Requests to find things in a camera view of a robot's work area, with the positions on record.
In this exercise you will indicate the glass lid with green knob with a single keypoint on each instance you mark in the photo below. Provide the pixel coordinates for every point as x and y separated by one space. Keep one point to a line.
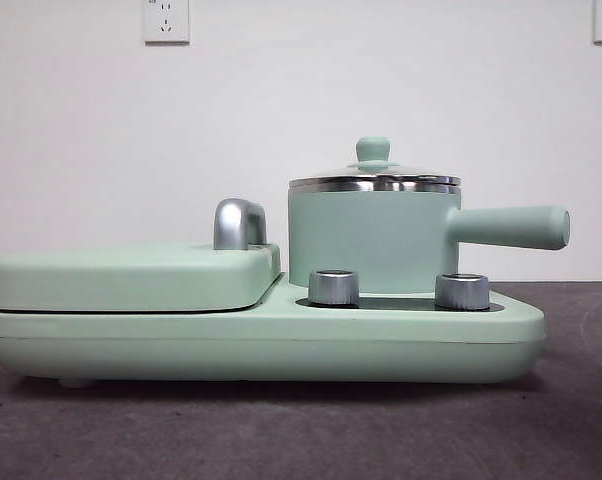
373 149

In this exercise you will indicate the silver control knob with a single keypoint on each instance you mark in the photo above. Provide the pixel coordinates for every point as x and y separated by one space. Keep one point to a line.
462 291
333 287

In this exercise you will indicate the mint green breakfast maker base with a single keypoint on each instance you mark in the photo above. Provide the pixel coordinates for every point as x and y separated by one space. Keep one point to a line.
331 345

